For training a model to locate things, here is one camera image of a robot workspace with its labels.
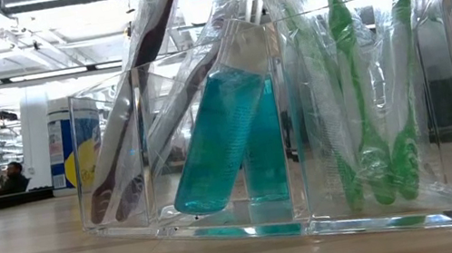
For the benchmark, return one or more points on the green toothbrush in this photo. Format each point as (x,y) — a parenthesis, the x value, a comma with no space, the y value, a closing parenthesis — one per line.
(377,165)
(352,188)
(406,160)

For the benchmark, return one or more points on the white blue wipes canister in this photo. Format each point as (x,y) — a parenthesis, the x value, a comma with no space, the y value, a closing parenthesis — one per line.
(57,150)

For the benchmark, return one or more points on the person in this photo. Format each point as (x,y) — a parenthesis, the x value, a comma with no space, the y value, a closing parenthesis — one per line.
(14,182)

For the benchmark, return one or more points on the dark background cabinet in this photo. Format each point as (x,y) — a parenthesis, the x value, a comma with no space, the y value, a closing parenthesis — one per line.
(445,103)

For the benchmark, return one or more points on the black ceiling-mounted device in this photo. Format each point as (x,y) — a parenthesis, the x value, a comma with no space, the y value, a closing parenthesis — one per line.
(3,115)

